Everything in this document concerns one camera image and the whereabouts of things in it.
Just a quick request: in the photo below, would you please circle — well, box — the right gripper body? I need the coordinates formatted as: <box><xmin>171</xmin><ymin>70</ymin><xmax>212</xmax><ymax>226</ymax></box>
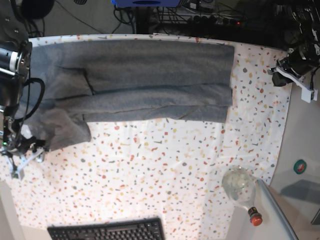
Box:
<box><xmin>14</xmin><ymin>136</ymin><xmax>46</xmax><ymax>156</ymax></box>

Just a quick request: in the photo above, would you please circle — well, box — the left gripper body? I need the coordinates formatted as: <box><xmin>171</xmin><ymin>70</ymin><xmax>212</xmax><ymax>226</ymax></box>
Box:
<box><xmin>276</xmin><ymin>53</ymin><xmax>315</xmax><ymax>78</ymax></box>

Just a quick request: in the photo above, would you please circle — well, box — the grey t-shirt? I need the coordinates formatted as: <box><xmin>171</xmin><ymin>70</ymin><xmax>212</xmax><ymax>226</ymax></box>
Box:
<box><xmin>24</xmin><ymin>40</ymin><xmax>235</xmax><ymax>150</ymax></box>

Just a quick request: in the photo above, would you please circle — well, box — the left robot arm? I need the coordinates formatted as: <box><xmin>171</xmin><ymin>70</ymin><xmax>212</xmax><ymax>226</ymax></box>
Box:
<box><xmin>274</xmin><ymin>0</ymin><xmax>320</xmax><ymax>87</ymax></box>

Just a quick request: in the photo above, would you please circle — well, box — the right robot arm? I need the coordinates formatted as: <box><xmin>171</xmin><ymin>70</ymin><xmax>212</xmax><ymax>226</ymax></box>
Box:
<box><xmin>0</xmin><ymin>0</ymin><xmax>45</xmax><ymax>157</ymax></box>

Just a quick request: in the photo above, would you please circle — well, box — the green tape roll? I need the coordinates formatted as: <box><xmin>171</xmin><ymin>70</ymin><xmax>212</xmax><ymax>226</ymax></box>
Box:
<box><xmin>293</xmin><ymin>159</ymin><xmax>307</xmax><ymax>175</ymax></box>

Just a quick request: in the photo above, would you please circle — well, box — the clear round glass bottle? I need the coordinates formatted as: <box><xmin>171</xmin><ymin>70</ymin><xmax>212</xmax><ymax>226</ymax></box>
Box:
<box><xmin>222</xmin><ymin>166</ymin><xmax>263</xmax><ymax>227</ymax></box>

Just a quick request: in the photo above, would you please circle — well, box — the terrazzo patterned table cloth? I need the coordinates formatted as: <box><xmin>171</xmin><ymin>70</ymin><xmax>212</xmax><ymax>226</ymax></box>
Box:
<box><xmin>0</xmin><ymin>34</ymin><xmax>291</xmax><ymax>240</ymax></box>

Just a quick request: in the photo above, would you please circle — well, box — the black computer keyboard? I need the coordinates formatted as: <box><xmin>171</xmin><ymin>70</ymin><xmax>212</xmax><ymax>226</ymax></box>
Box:
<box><xmin>47</xmin><ymin>217</ymin><xmax>165</xmax><ymax>240</ymax></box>

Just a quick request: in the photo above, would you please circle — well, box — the grey metal bar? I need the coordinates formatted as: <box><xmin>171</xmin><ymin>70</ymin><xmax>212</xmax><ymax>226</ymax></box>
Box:
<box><xmin>254</xmin><ymin>179</ymin><xmax>298</xmax><ymax>240</ymax></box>

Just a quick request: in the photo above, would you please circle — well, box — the blue box with oval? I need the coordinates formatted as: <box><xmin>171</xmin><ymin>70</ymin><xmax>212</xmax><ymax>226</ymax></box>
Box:
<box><xmin>111</xmin><ymin>0</ymin><xmax>189</xmax><ymax>8</ymax></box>

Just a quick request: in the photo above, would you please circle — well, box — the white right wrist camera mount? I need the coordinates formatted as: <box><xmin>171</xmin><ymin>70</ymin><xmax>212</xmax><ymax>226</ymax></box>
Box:
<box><xmin>0</xmin><ymin>140</ymin><xmax>48</xmax><ymax>180</ymax></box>

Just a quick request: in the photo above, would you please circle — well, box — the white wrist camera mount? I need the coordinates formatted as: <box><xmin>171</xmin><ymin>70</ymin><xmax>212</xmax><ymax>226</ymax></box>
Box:
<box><xmin>0</xmin><ymin>140</ymin><xmax>48</xmax><ymax>180</ymax></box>
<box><xmin>267</xmin><ymin>66</ymin><xmax>318</xmax><ymax>103</ymax></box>

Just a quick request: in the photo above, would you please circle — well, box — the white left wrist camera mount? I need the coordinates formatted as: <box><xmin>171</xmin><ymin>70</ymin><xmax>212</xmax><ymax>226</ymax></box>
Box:
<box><xmin>267</xmin><ymin>66</ymin><xmax>318</xmax><ymax>103</ymax></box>

